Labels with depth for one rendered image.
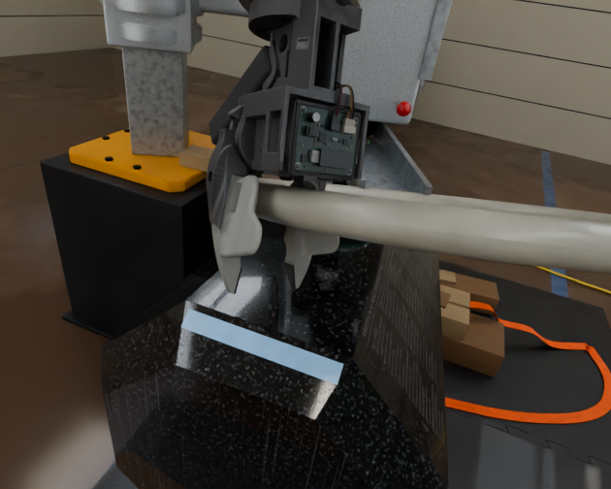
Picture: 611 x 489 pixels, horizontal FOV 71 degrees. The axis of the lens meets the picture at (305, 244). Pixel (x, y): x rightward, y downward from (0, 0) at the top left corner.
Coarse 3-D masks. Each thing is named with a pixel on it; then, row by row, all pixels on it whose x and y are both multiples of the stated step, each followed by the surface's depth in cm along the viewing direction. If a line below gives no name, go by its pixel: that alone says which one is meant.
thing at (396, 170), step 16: (384, 128) 99; (368, 144) 101; (384, 144) 97; (400, 144) 88; (368, 160) 90; (384, 160) 91; (400, 160) 84; (368, 176) 82; (384, 176) 83; (400, 176) 83; (416, 176) 74
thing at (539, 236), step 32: (288, 192) 31; (320, 192) 30; (352, 192) 67; (384, 192) 69; (416, 192) 70; (288, 224) 32; (320, 224) 29; (352, 224) 27; (384, 224) 26; (416, 224) 25; (448, 224) 25; (480, 224) 24; (512, 224) 24; (544, 224) 24; (576, 224) 24; (608, 224) 25; (480, 256) 25; (512, 256) 24; (544, 256) 24; (576, 256) 24; (608, 256) 24
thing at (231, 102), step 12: (264, 48) 31; (264, 60) 31; (252, 72) 33; (264, 72) 31; (240, 84) 34; (252, 84) 33; (228, 96) 36; (240, 96) 34; (228, 108) 36; (216, 120) 38; (228, 120) 36; (216, 132) 38; (216, 144) 39
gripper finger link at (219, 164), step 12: (228, 132) 31; (228, 144) 32; (216, 156) 31; (228, 156) 31; (216, 168) 31; (228, 168) 31; (240, 168) 32; (216, 180) 31; (228, 180) 32; (216, 192) 32; (216, 204) 32; (216, 216) 32
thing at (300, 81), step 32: (256, 0) 29; (288, 0) 28; (320, 0) 26; (256, 32) 32; (288, 32) 30; (320, 32) 29; (352, 32) 29; (288, 64) 30; (320, 64) 29; (256, 96) 29; (288, 96) 26; (320, 96) 28; (352, 96) 29; (256, 128) 32; (288, 128) 28; (320, 128) 28; (352, 128) 29; (256, 160) 31; (288, 160) 28; (320, 160) 28; (352, 160) 30
